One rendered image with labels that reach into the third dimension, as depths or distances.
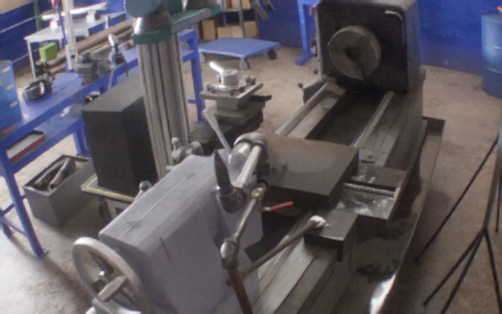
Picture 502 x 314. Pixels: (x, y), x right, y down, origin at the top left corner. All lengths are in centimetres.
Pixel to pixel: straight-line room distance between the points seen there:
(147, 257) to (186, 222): 14
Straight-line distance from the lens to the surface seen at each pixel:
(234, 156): 117
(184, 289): 106
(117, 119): 262
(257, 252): 160
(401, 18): 231
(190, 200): 108
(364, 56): 224
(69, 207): 336
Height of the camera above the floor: 174
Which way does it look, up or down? 29 degrees down
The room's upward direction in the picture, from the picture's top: 7 degrees counter-clockwise
